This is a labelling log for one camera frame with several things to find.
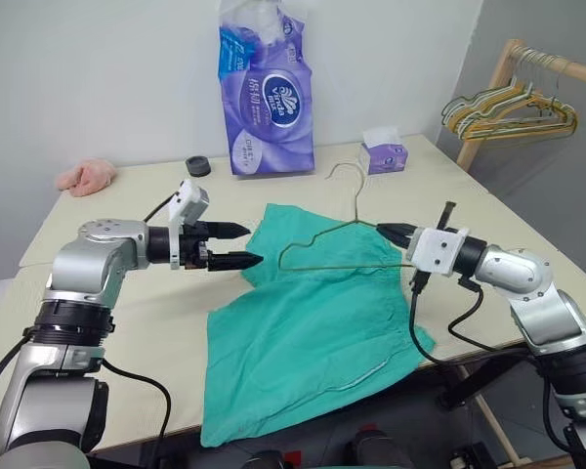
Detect small purple tissue box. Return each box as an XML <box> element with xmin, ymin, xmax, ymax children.
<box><xmin>356</xmin><ymin>125</ymin><xmax>409</xmax><ymax>177</ymax></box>

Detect black metal table frame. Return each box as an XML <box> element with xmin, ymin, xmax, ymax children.
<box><xmin>436</xmin><ymin>347</ymin><xmax>538</xmax><ymax>411</ymax></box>

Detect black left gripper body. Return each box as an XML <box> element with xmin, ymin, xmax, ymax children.
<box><xmin>178</xmin><ymin>221</ymin><xmax>212</xmax><ymax>271</ymax></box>

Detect dark rounded shape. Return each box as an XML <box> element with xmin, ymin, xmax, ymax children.
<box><xmin>343</xmin><ymin>423</ymin><xmax>414</xmax><ymax>469</ymax></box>
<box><xmin>247</xmin><ymin>448</ymin><xmax>295</xmax><ymax>469</ymax></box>

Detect purple tissue multipack bag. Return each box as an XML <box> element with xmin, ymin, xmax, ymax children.
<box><xmin>216</xmin><ymin>0</ymin><xmax>319</xmax><ymax>179</ymax></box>

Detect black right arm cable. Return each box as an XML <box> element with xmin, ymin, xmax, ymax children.
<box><xmin>447</xmin><ymin>277</ymin><xmax>531</xmax><ymax>354</ymax></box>

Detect green shorts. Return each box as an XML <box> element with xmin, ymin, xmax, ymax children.
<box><xmin>199</xmin><ymin>202</ymin><xmax>439</xmax><ymax>448</ymax></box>

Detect yellow wire hanger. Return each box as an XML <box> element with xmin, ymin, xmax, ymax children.
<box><xmin>447</xmin><ymin>80</ymin><xmax>578</xmax><ymax>144</ymax></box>

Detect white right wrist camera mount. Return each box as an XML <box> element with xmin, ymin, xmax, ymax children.
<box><xmin>407</xmin><ymin>226</ymin><xmax>471</xmax><ymax>278</ymax></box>

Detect thick black left arm hose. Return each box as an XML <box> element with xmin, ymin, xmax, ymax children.
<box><xmin>0</xmin><ymin>335</ymin><xmax>32</xmax><ymax>407</ymax></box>

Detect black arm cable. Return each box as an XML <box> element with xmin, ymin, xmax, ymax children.
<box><xmin>101</xmin><ymin>358</ymin><xmax>173</xmax><ymax>460</ymax></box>
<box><xmin>447</xmin><ymin>277</ymin><xmax>531</xmax><ymax>354</ymax></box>

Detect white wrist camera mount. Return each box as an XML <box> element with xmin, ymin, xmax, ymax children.
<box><xmin>166</xmin><ymin>178</ymin><xmax>211</xmax><ymax>271</ymax></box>
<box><xmin>407</xmin><ymin>226</ymin><xmax>471</xmax><ymax>278</ymax></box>

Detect thin black left wrist cable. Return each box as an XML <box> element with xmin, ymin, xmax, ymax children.
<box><xmin>142</xmin><ymin>191</ymin><xmax>180</xmax><ymax>224</ymax></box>

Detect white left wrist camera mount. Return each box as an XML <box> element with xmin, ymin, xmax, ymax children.
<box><xmin>166</xmin><ymin>178</ymin><xmax>211</xmax><ymax>271</ymax></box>

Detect light wooden floor bar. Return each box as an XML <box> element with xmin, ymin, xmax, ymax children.
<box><xmin>454</xmin><ymin>363</ymin><xmax>529</xmax><ymax>465</ymax></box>

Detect pink crumpled cloth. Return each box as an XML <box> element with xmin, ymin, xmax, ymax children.
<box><xmin>54</xmin><ymin>157</ymin><xmax>119</xmax><ymax>199</ymax></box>

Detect green wire hanger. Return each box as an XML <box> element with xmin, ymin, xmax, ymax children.
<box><xmin>440</xmin><ymin>72</ymin><xmax>580</xmax><ymax>144</ymax></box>

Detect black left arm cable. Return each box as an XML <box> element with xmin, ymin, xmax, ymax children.
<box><xmin>101</xmin><ymin>358</ymin><xmax>173</xmax><ymax>460</ymax></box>

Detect white wire hanger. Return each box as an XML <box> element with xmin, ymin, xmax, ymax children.
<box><xmin>454</xmin><ymin>48</ymin><xmax>576</xmax><ymax>143</ymax></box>

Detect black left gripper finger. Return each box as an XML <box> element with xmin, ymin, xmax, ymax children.
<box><xmin>207</xmin><ymin>251</ymin><xmax>267</xmax><ymax>273</ymax></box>
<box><xmin>205</xmin><ymin>220</ymin><xmax>253</xmax><ymax>241</ymax></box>

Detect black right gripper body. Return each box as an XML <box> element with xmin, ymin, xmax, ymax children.
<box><xmin>400</xmin><ymin>227</ymin><xmax>423</xmax><ymax>263</ymax></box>

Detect grey robot torso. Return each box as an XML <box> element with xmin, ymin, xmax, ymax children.
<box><xmin>0</xmin><ymin>439</ymin><xmax>90</xmax><ymax>469</ymax></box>

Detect thin wire clothes hanger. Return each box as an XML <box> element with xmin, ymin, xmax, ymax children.
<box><xmin>277</xmin><ymin>161</ymin><xmax>416</xmax><ymax>273</ymax></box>

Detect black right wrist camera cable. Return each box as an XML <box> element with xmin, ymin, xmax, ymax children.
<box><xmin>407</xmin><ymin>199</ymin><xmax>536</xmax><ymax>366</ymax></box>

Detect hangers on wooden rack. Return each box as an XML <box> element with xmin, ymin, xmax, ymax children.
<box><xmin>454</xmin><ymin>38</ymin><xmax>586</xmax><ymax>173</ymax></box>

